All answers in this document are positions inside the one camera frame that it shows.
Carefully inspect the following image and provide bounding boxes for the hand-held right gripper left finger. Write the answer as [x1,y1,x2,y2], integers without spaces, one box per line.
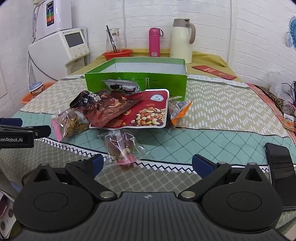
[22,153,115,202]

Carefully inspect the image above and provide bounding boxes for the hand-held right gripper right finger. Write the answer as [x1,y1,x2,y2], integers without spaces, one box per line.
[179,154,273,201]

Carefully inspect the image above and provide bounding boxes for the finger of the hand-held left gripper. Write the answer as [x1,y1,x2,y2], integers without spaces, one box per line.
[0,125,52,139]
[0,118,23,127]

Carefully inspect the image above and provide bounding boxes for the clear packet of reddish snacks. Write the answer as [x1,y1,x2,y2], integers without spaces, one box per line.
[98,129,151,165]

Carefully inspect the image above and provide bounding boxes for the clear seed packet pink edge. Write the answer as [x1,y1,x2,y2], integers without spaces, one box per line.
[51,108,90,141]

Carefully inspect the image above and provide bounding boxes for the dark red snack packet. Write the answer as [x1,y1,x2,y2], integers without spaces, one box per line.
[82,89,142,128]

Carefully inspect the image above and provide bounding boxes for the black snack packet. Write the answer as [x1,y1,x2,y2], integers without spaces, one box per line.
[69,91,102,108]

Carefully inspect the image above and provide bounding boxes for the orange snack packet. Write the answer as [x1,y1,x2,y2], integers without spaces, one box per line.
[168,97,193,126]

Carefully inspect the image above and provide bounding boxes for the red mixed nut packet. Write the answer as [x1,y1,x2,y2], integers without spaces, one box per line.
[89,89,170,129]

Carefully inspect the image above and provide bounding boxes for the grey snack packet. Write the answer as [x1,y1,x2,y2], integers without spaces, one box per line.
[102,79,141,93]

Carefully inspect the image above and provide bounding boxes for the green cardboard box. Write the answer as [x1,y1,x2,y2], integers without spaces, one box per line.
[85,57,187,101]

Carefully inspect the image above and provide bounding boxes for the orange plastic basin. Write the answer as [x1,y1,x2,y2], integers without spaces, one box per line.
[21,81,56,104]

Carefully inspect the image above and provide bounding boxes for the printed paper cup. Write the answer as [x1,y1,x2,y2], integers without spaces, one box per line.
[29,82,44,96]

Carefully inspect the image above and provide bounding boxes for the patterned tablecloth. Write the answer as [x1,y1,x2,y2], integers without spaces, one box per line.
[0,74,296,232]

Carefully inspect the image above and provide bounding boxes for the black smartphone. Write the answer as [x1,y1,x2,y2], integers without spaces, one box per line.
[264,142,296,211]

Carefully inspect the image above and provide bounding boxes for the white machine with screen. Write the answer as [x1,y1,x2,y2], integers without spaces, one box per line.
[28,27,90,81]

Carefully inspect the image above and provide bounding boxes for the red envelope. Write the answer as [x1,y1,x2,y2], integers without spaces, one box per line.
[192,65,237,80]

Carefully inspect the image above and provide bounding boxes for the leopard print cloth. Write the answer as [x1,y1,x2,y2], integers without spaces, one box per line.
[254,85,296,116]

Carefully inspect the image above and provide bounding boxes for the small orange packet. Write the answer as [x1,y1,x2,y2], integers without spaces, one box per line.
[282,113,296,131]

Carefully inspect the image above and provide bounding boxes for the red plastic basket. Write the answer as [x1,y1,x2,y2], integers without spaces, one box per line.
[102,49,134,61]

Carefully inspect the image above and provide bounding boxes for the clear plastic bag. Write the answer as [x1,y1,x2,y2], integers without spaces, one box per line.
[266,71,289,98]

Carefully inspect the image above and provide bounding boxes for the black chopstick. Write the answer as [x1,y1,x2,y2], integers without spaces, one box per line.
[106,25,115,53]
[108,28,117,53]

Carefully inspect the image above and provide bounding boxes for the glass carafe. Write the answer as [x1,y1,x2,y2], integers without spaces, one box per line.
[106,28,122,53]

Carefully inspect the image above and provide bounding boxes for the cream thermos jug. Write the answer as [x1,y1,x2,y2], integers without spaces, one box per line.
[170,19,196,64]

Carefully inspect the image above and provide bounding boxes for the pink thermos bottle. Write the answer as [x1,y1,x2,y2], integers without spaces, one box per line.
[149,27,164,57]

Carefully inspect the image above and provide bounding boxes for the large blue paper fan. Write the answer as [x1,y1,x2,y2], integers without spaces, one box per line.
[285,16,296,48]

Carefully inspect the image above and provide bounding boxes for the metal hose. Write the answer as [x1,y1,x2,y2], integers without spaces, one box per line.
[32,5,40,42]

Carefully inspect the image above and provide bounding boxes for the white wall water purifier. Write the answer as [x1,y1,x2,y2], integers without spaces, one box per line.
[32,0,72,40]

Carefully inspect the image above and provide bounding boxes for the black cables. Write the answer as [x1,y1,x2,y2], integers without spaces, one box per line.
[281,81,296,109]

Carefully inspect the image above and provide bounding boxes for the white wall conduit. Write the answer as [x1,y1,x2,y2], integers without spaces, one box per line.
[227,0,232,67]

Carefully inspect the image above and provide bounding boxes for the white wall cable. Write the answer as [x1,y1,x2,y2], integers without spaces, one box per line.
[122,0,127,35]

